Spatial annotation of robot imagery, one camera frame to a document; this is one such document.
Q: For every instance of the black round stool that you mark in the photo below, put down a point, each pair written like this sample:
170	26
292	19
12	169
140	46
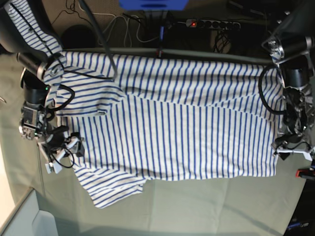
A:
77	37

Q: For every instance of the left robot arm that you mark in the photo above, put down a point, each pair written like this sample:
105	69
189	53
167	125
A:
290	47

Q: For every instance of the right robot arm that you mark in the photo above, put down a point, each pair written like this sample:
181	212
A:
32	73

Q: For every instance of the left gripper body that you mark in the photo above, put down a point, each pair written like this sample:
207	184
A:
294	144

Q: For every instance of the blue box top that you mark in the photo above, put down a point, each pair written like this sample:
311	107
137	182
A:
153	4

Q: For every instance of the green table cloth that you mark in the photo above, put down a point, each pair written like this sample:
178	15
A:
242	206

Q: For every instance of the red clamp right edge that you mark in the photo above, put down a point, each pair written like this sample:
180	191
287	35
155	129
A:
306	173

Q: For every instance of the black power strip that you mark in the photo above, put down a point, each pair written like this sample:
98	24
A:
213	24

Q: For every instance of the red clamp top centre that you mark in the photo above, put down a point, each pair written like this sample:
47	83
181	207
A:
159	53

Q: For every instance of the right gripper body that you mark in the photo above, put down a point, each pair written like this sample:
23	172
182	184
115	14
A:
56	148

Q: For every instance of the white bin bottom left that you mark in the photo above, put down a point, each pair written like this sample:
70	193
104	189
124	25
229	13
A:
26	219

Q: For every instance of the blue white striped t-shirt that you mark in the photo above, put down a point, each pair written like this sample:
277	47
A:
166	119

